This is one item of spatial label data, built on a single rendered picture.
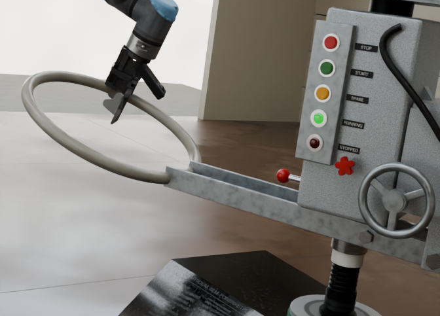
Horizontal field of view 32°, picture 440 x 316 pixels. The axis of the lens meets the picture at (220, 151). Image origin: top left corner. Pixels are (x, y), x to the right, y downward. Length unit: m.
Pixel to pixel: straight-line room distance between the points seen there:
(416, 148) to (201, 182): 0.52
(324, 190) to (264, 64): 8.69
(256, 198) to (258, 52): 8.48
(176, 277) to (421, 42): 0.93
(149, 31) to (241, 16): 7.87
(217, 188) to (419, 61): 0.55
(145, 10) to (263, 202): 0.66
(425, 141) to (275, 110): 9.02
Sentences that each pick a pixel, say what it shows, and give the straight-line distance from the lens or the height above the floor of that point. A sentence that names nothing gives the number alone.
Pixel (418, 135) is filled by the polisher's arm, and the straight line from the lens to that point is 1.55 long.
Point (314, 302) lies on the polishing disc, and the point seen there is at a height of 0.86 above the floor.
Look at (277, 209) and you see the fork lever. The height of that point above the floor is 1.08.
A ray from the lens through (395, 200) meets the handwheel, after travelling 1.50.
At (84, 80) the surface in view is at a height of 1.25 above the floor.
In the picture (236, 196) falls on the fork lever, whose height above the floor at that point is 1.08.
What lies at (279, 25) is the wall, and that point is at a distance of 10.34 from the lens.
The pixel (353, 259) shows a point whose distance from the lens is 1.71.
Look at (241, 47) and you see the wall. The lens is 9.99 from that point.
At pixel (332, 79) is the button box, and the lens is 1.56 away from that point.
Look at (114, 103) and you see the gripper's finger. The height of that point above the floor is 1.19.
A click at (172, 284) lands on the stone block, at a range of 2.06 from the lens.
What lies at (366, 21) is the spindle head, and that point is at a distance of 1.56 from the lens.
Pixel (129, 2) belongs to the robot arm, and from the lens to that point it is 2.12.
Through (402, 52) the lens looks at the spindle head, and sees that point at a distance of 1.54.
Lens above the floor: 1.51
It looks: 11 degrees down
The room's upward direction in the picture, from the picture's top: 8 degrees clockwise
